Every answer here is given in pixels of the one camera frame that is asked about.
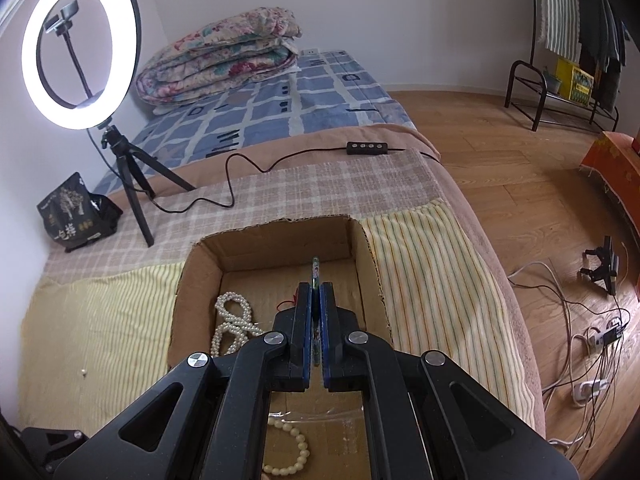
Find striped hanging towel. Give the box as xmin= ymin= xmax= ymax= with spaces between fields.
xmin=537 ymin=0 xmax=583 ymax=61

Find plaid beige blanket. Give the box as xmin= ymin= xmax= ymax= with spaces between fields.
xmin=42 ymin=152 xmax=443 ymax=286

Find small black floor tripod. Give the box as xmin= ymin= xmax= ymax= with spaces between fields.
xmin=577 ymin=236 xmax=621 ymax=296

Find black phone holder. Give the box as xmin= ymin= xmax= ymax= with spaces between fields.
xmin=42 ymin=2 xmax=111 ymax=111

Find yellow box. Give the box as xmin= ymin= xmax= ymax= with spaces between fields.
xmin=555 ymin=57 xmax=596 ymax=107

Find folded floral quilt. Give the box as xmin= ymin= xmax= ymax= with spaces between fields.
xmin=136 ymin=6 xmax=304 ymax=108

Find floor cables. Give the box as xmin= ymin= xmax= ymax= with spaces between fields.
xmin=507 ymin=245 xmax=640 ymax=480

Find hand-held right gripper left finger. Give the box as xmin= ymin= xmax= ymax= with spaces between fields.
xmin=52 ymin=281 xmax=317 ymax=480

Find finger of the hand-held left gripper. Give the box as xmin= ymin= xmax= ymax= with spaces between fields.
xmin=20 ymin=427 xmax=88 ymax=480

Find black ring light tripod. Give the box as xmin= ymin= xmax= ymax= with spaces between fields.
xmin=100 ymin=125 xmax=197 ymax=248

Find cardboard box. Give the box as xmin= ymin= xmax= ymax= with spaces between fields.
xmin=167 ymin=215 xmax=396 ymax=480

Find white ring light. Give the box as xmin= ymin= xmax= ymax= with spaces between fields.
xmin=21 ymin=0 xmax=143 ymax=132

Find green bangle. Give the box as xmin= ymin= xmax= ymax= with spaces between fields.
xmin=311 ymin=256 xmax=322 ymax=368

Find black metal clothes rack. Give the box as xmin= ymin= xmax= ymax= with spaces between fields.
xmin=504 ymin=0 xmax=623 ymax=133

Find blue checked bed sheet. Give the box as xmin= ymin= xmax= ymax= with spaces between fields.
xmin=92 ymin=49 xmax=416 ymax=196

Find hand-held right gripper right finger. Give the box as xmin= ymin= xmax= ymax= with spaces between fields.
xmin=319 ymin=281 xmax=571 ymax=480

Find orange cloth covered table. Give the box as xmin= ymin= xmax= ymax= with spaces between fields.
xmin=580 ymin=131 xmax=640 ymax=221

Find white power strip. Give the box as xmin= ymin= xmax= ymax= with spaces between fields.
xmin=582 ymin=320 xmax=628 ymax=350

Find white plug adapter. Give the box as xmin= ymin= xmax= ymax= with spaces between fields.
xmin=572 ymin=379 xmax=612 ymax=407

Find black snack bag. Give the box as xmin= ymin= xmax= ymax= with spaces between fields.
xmin=37 ymin=172 xmax=124 ymax=252

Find long pearl necklace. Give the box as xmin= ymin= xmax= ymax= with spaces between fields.
xmin=210 ymin=291 xmax=266 ymax=358

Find large bead pearl bracelet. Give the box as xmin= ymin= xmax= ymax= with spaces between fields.
xmin=263 ymin=417 xmax=312 ymax=476

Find dark hanging jacket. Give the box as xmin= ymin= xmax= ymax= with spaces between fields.
xmin=600 ymin=0 xmax=632 ymax=111

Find dark green hanging coat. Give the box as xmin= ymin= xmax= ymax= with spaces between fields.
xmin=575 ymin=0 xmax=613 ymax=73

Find brown bed cover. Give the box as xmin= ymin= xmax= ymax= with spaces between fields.
xmin=240 ymin=122 xmax=548 ymax=441

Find black cable with inline remote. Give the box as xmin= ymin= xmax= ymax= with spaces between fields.
xmin=85 ymin=127 xmax=441 ymax=211

